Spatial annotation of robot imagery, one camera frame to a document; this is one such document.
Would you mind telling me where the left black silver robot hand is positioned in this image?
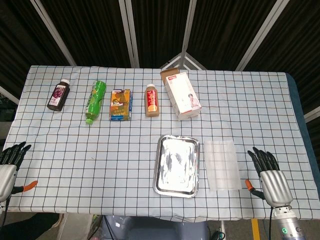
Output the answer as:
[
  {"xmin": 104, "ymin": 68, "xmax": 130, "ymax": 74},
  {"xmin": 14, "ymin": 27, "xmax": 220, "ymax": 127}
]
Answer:
[{"xmin": 0, "ymin": 141, "xmax": 39, "ymax": 203}]

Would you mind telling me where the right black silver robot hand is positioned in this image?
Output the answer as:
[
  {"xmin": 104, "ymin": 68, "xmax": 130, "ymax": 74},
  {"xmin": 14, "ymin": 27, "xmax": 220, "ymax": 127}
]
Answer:
[{"xmin": 244, "ymin": 146, "xmax": 294, "ymax": 208}]

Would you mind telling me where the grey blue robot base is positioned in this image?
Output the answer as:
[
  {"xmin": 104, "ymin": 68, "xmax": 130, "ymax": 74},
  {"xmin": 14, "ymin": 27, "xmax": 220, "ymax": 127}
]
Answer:
[{"xmin": 101, "ymin": 215, "xmax": 210, "ymax": 240}]

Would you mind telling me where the silver metal tray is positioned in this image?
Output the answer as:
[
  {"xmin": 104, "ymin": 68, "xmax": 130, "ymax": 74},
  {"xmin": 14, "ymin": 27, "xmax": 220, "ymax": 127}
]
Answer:
[{"xmin": 152, "ymin": 134, "xmax": 201, "ymax": 199}]

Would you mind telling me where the dark blue table cover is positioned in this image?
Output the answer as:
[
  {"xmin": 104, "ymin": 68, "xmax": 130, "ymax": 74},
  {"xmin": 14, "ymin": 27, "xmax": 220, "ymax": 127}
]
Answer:
[{"xmin": 285, "ymin": 72, "xmax": 320, "ymax": 221}]

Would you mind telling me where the white checked tablecloth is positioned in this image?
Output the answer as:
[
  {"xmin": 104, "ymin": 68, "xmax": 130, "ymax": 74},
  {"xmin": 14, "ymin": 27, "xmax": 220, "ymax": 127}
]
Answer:
[{"xmin": 3, "ymin": 65, "xmax": 318, "ymax": 223}]

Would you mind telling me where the purple juice bottle white cap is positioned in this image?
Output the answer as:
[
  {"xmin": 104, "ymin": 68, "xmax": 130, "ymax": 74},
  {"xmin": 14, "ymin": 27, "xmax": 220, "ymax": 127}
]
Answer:
[{"xmin": 46, "ymin": 78, "xmax": 71, "ymax": 112}]

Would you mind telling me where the green plastic drink bottle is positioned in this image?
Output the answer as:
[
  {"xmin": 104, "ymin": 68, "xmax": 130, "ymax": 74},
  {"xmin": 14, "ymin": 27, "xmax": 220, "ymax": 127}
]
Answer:
[{"xmin": 84, "ymin": 80, "xmax": 108, "ymax": 125}]

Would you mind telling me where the white red carton box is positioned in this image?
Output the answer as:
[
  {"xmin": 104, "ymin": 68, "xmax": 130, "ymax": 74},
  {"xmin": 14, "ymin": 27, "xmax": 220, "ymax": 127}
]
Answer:
[{"xmin": 160, "ymin": 67, "xmax": 203, "ymax": 122}]

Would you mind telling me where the orange blue snack box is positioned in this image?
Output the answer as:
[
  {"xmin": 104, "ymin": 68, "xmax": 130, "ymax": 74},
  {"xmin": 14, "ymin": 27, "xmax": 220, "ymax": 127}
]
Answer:
[{"xmin": 108, "ymin": 88, "xmax": 134, "ymax": 122}]

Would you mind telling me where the brown drink bottle orange label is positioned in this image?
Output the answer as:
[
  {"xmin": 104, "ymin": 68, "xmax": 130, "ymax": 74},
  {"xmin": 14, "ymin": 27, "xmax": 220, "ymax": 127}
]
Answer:
[{"xmin": 144, "ymin": 83, "xmax": 161, "ymax": 118}]

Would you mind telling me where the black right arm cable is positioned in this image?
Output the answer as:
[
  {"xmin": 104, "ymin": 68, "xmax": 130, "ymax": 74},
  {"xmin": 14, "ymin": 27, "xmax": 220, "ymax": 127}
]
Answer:
[{"xmin": 267, "ymin": 206, "xmax": 274, "ymax": 240}]

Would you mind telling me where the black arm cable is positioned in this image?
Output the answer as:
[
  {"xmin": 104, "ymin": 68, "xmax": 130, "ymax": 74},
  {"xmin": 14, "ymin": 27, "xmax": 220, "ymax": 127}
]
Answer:
[
  {"xmin": 267, "ymin": 206, "xmax": 274, "ymax": 240},
  {"xmin": 1, "ymin": 196, "xmax": 11, "ymax": 240}
]

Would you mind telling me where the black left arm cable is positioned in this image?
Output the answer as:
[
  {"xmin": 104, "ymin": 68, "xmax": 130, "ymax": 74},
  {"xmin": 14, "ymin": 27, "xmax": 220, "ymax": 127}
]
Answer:
[{"xmin": 1, "ymin": 196, "xmax": 11, "ymax": 240}]

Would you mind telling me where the white metal frame post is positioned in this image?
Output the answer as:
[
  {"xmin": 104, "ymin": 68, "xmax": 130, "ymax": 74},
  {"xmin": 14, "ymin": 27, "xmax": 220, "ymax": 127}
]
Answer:
[
  {"xmin": 235, "ymin": 0, "xmax": 291, "ymax": 72},
  {"xmin": 181, "ymin": 0, "xmax": 198, "ymax": 53},
  {"xmin": 118, "ymin": 0, "xmax": 140, "ymax": 68},
  {"xmin": 29, "ymin": 0, "xmax": 77, "ymax": 67}
]

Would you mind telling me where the white metal frame foot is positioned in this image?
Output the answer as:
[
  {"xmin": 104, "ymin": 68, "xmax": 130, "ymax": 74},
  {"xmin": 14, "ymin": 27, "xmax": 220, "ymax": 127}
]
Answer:
[{"xmin": 160, "ymin": 51, "xmax": 207, "ymax": 71}]

